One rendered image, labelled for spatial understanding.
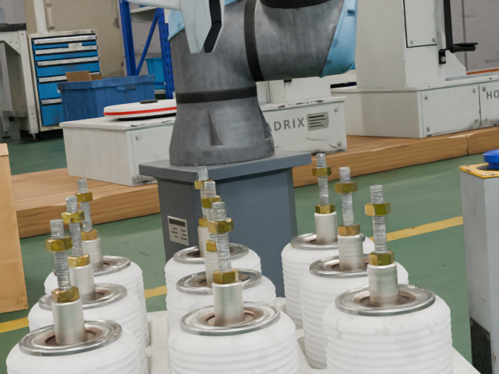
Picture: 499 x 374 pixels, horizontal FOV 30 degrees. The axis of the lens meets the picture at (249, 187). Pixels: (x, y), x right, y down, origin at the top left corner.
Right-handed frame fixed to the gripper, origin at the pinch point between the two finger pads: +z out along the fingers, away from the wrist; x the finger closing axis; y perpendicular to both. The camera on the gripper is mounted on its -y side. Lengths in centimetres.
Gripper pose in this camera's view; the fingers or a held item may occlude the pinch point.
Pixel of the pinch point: (211, 33)
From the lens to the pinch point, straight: 67.3
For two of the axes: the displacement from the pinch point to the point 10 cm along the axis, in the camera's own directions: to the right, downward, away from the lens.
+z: 0.9, 9.9, 1.4
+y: -9.8, 0.6, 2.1
